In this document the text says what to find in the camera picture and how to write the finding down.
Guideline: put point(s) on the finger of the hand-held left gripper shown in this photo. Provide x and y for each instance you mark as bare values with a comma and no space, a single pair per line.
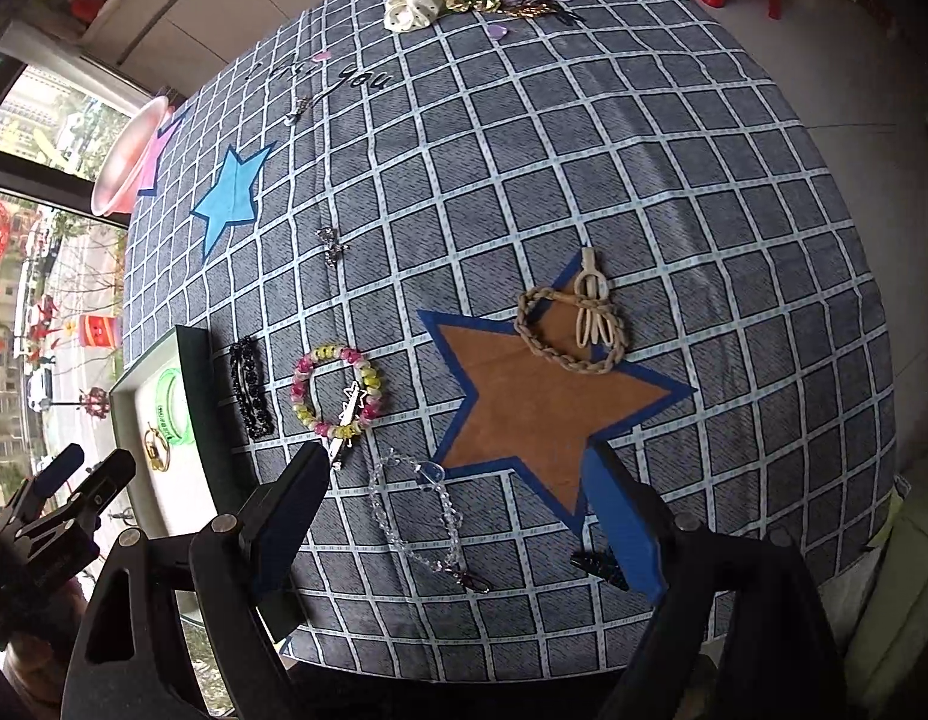
107,480
59,466

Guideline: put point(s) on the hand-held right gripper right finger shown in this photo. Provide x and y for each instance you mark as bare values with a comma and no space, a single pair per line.
621,532

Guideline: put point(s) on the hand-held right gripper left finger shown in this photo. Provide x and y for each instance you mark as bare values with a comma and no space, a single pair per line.
280,540

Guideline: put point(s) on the white jewelry box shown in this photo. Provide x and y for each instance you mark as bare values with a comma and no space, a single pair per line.
132,420

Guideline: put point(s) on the small black hair clip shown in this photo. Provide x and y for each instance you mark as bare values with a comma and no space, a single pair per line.
600,570

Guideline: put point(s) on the green jade bangle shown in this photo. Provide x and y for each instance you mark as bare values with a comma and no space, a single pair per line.
164,390

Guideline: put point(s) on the silver star hair clip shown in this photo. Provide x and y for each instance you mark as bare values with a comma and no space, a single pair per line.
349,409

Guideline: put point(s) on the pink plastic basin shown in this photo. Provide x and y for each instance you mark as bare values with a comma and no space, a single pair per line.
130,157

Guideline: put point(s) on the grey checked star tablecloth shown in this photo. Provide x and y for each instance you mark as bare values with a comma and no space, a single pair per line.
509,165

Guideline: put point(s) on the silver pearl earring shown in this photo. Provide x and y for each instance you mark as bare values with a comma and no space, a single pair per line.
299,111

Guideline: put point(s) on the pink heart charm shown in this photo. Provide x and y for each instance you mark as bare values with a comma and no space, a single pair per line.
498,31

